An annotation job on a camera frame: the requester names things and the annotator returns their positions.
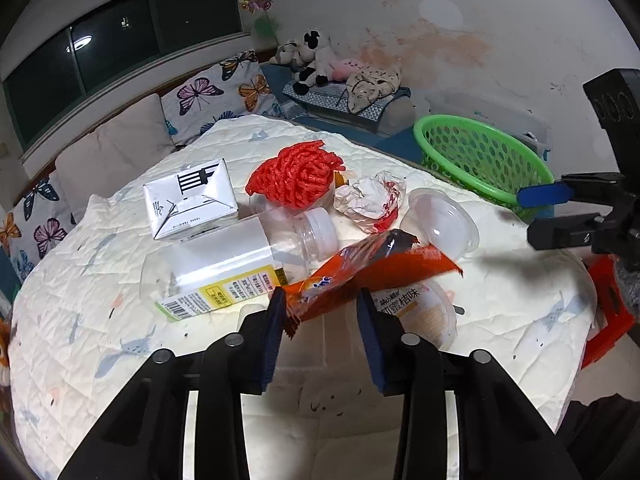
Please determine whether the large butterfly print pillow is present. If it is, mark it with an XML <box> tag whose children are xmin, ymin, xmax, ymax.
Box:
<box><xmin>160</xmin><ymin>49</ymin><xmax>281</xmax><ymax>146</ymax></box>

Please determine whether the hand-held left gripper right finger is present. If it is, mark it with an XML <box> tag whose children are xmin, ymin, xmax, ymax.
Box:
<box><xmin>355</xmin><ymin>287</ymin><xmax>583</xmax><ymax>480</ymax></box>

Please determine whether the green plastic basket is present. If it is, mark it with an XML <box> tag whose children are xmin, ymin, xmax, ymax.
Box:
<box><xmin>414</xmin><ymin>114</ymin><xmax>556</xmax><ymax>223</ymax></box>

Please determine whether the small butterfly print pillow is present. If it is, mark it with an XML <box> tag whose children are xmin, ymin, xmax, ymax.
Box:
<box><xmin>0</xmin><ymin>172</ymin><xmax>76</xmax><ymax>286</ymax></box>

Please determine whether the white quilted blanket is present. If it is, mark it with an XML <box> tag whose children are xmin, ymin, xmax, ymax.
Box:
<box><xmin>10</xmin><ymin>114</ymin><xmax>598</xmax><ymax>480</ymax></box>

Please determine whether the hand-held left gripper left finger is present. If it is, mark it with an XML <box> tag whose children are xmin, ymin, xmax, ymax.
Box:
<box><xmin>57</xmin><ymin>286</ymin><xmax>288</xmax><ymax>480</ymax></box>

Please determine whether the orange toy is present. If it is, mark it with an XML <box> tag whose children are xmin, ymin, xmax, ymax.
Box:
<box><xmin>0</xmin><ymin>317</ymin><xmax>13</xmax><ymax>386</ymax></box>

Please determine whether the colourful pinwheel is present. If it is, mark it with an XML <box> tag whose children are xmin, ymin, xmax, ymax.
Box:
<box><xmin>237</xmin><ymin>0</ymin><xmax>281</xmax><ymax>41</ymax></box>

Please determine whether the clear plastic cup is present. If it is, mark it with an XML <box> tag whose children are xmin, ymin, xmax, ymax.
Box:
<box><xmin>400</xmin><ymin>187</ymin><xmax>480</xmax><ymax>256</ymax></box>

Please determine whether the red mesh net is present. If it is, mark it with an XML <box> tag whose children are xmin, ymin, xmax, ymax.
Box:
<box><xmin>245</xmin><ymin>141</ymin><xmax>346</xmax><ymax>211</ymax></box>

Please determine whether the red plastic stool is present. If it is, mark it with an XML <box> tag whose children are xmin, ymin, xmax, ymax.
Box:
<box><xmin>580</xmin><ymin>255</ymin><xmax>638</xmax><ymax>371</ymax></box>

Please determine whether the grey spotted plush toy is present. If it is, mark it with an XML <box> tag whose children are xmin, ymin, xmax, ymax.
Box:
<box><xmin>276</xmin><ymin>40</ymin><xmax>306</xmax><ymax>68</ymax></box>

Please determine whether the blue patterned folded blanket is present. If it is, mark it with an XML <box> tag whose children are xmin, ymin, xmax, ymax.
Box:
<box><xmin>282</xmin><ymin>80</ymin><xmax>411</xmax><ymax>133</ymax></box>

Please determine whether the clear bottle with yellow label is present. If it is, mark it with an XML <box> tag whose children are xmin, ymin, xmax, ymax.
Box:
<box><xmin>141</xmin><ymin>207</ymin><xmax>340</xmax><ymax>322</ymax></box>

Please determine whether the dark cloth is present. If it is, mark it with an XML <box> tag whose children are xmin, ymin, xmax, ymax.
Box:
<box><xmin>560</xmin><ymin>394</ymin><xmax>640</xmax><ymax>480</ymax></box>

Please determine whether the dark sliding window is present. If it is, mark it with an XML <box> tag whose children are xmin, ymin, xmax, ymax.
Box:
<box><xmin>0</xmin><ymin>0</ymin><xmax>251</xmax><ymax>151</ymax></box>

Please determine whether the beige spotted cloth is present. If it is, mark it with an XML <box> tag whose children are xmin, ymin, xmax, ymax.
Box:
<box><xmin>345</xmin><ymin>64</ymin><xmax>403</xmax><ymax>113</ymax></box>

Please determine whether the pink plush toy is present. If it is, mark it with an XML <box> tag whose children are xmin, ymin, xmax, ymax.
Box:
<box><xmin>332</xmin><ymin>57</ymin><xmax>366</xmax><ymax>81</ymax></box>

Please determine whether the orange snack wrapper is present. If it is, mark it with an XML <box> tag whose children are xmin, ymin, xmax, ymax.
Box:
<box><xmin>282</xmin><ymin>229</ymin><xmax>465</xmax><ymax>336</ymax></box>

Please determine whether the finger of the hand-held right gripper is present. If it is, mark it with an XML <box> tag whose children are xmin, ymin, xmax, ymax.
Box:
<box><xmin>526</xmin><ymin>211</ymin><xmax>618</xmax><ymax>255</ymax></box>
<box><xmin>516</xmin><ymin>172</ymin><xmax>626</xmax><ymax>209</ymax></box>

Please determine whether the white wrapper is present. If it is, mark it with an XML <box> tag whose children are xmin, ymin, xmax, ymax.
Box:
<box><xmin>333</xmin><ymin>171</ymin><xmax>408</xmax><ymax>233</ymax></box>

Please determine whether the clear labelled pudding cup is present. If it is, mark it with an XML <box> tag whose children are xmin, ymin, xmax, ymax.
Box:
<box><xmin>345</xmin><ymin>280</ymin><xmax>458</xmax><ymax>351</ymax></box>

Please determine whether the white milk carton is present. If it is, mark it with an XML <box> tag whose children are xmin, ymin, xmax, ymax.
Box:
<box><xmin>142</xmin><ymin>158</ymin><xmax>240</xmax><ymax>241</ymax></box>

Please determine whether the black and white cow plush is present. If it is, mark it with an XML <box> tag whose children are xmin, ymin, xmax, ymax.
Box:
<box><xmin>292</xmin><ymin>30</ymin><xmax>337</xmax><ymax>96</ymax></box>

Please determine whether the beige cushion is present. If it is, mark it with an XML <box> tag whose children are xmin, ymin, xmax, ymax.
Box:
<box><xmin>95</xmin><ymin>92</ymin><xmax>177</xmax><ymax>186</ymax></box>
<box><xmin>54</xmin><ymin>132</ymin><xmax>131</xmax><ymax>221</ymax></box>

